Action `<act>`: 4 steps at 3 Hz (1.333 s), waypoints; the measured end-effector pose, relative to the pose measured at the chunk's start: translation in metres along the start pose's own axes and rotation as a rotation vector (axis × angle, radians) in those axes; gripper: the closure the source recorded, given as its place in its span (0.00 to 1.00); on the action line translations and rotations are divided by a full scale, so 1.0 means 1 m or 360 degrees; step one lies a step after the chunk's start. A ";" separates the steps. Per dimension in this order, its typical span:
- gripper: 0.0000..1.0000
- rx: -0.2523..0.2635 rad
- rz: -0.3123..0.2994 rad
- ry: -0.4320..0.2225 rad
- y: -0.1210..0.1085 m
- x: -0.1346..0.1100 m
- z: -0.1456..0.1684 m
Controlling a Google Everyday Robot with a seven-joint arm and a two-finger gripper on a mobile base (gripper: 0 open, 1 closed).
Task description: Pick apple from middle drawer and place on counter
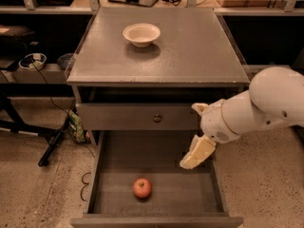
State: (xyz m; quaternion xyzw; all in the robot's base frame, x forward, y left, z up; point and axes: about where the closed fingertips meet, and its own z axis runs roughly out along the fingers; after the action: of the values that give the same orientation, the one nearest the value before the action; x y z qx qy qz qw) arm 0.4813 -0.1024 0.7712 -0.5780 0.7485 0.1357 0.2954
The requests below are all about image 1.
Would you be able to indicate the white bowl with cable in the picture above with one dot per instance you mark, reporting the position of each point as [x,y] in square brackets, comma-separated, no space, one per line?
[33,61]

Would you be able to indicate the grey wooden drawer cabinet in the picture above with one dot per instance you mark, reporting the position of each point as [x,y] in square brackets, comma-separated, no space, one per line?
[192,61]

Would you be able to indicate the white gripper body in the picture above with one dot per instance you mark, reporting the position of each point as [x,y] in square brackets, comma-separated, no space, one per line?
[214,120]

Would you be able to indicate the open grey middle drawer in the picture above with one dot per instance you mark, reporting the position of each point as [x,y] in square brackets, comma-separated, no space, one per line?
[179,199]

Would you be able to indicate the closed grey top drawer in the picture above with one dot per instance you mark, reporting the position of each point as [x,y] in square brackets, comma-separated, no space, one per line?
[137,116]

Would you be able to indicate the red apple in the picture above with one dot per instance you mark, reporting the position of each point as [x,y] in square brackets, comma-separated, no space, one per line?
[142,188]

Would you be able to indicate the round metal drawer knob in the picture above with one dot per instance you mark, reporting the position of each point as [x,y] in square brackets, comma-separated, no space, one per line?
[157,118]

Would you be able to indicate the green snack bag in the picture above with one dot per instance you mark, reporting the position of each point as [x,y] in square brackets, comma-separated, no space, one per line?
[75,127]

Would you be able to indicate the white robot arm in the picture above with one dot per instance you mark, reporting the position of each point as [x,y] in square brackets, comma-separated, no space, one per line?
[275,98]

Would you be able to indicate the black stand legs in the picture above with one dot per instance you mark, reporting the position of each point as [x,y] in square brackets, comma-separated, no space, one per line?
[17,125]

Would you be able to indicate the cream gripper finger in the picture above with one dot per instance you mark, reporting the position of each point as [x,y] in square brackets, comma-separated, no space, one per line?
[200,149]
[199,108]

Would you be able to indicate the white ceramic bowl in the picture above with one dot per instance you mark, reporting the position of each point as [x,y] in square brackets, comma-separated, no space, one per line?
[141,35]

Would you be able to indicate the dark grey bowl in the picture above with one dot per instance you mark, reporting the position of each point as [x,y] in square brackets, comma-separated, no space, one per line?
[65,60]

